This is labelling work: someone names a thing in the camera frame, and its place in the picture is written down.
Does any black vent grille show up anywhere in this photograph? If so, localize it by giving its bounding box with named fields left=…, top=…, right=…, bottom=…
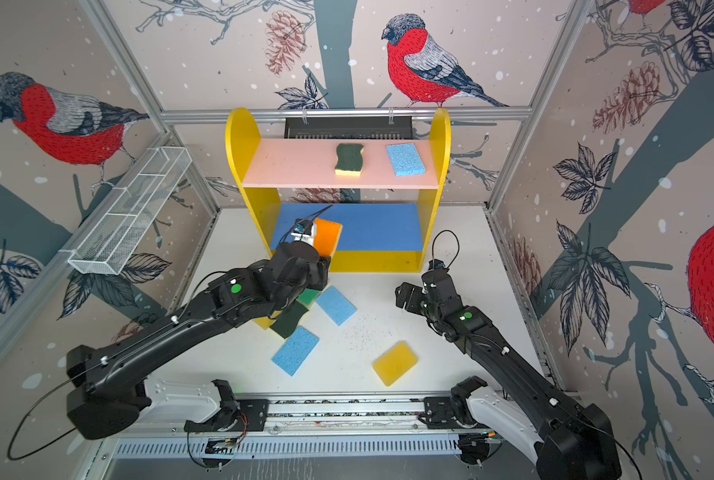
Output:
left=284, top=116, right=414, bottom=140

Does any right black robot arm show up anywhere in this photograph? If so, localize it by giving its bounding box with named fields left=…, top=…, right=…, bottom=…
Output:
left=395, top=268, right=622, bottom=479

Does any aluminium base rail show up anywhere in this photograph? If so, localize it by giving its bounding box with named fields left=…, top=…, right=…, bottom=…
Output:
left=95, top=392, right=595, bottom=436

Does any dark green scrub sponge left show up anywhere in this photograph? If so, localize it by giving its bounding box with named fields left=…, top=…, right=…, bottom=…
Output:
left=270, top=301, right=309, bottom=339

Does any green topped yellow sponge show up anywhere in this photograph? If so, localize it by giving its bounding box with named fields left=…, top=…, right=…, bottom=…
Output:
left=297, top=289, right=321, bottom=309

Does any blue sponge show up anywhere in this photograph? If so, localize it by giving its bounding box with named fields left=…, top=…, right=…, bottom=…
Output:
left=316, top=286, right=357, bottom=326
left=272, top=327, right=319, bottom=376
left=386, top=143, right=426, bottom=177

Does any yellow sponge front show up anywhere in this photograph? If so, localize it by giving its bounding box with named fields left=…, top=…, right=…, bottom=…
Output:
left=373, top=341, right=418, bottom=387

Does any orange topped yellow sponge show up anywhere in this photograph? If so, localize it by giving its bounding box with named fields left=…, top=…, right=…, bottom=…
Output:
left=314, top=218, right=343, bottom=258

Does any dark green scrub sponge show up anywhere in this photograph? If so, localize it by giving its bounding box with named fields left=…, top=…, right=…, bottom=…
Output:
left=335, top=143, right=364, bottom=177
left=270, top=301, right=309, bottom=339

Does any yellow sponge left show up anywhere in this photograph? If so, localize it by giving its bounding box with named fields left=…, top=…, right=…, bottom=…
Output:
left=253, top=312, right=281, bottom=330

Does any dark green scrub sponge front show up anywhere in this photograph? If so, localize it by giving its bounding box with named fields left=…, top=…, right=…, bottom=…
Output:
left=335, top=143, right=364, bottom=177

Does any yellow shelf with coloured boards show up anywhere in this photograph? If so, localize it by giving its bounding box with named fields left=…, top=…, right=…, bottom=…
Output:
left=225, top=108, right=452, bottom=273

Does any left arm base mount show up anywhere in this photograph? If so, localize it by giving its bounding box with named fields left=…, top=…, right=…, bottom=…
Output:
left=184, top=379, right=270, bottom=433

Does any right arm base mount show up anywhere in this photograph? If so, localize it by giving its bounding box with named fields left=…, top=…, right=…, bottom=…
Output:
left=417, top=396, right=490, bottom=430

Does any blue sponge front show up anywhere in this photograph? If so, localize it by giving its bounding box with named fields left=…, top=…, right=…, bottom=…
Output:
left=272, top=327, right=319, bottom=376

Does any white wire mesh basket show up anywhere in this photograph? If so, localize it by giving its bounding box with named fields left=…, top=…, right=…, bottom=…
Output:
left=68, top=146, right=192, bottom=275

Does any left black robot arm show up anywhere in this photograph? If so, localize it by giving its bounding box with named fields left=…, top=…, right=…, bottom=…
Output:
left=67, top=241, right=331, bottom=440

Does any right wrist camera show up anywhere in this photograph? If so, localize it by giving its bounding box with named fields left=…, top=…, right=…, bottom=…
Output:
left=428, top=258, right=448, bottom=272

